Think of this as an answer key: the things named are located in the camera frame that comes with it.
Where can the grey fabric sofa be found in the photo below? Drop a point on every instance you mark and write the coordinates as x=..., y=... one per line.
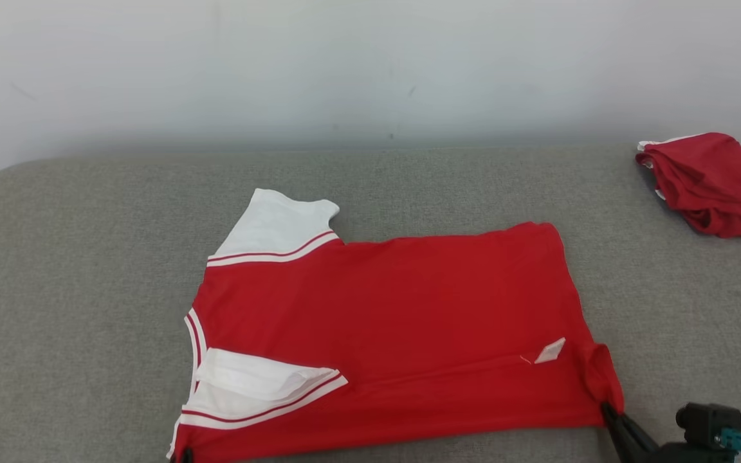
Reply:
x=87, y=289

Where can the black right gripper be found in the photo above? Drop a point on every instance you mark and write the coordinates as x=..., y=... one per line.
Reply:
x=692, y=454

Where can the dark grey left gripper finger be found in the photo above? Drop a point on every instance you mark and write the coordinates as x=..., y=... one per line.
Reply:
x=186, y=457

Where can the red shirt white sleeves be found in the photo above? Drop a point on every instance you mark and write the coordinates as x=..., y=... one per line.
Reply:
x=396, y=321

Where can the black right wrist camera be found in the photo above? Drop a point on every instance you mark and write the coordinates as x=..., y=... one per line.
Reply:
x=705, y=424

